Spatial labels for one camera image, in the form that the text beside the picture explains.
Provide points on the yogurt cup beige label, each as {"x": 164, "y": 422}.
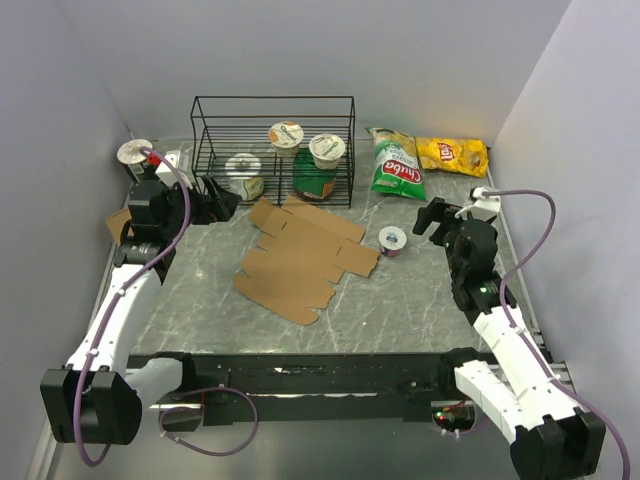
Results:
{"x": 327, "y": 150}

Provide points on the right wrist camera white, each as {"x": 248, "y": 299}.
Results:
{"x": 483, "y": 204}

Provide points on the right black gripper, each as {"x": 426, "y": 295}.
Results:
{"x": 443, "y": 213}

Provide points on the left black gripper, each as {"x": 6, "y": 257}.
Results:
{"x": 210, "y": 207}

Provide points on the yogurt cup orange label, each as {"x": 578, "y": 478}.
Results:
{"x": 286, "y": 137}

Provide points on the yellow Lays chips bag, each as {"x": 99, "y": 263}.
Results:
{"x": 463, "y": 156}

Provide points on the black can white lid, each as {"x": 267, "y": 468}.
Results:
{"x": 136, "y": 164}

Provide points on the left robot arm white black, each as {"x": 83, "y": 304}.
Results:
{"x": 91, "y": 398}

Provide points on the small folded cardboard box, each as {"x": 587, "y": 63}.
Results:
{"x": 117, "y": 223}

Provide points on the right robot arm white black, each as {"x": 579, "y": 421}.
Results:
{"x": 549, "y": 434}

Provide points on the white lidded cup lower shelf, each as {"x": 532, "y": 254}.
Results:
{"x": 243, "y": 172}

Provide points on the black wire rack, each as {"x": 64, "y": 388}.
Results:
{"x": 226, "y": 125}

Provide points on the small purple yogurt cup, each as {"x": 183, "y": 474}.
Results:
{"x": 392, "y": 241}

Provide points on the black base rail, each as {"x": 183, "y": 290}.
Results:
{"x": 297, "y": 387}

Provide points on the brown cardboard box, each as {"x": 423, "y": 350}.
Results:
{"x": 302, "y": 254}

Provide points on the green Chuba chips bag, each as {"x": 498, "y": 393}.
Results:
{"x": 397, "y": 169}

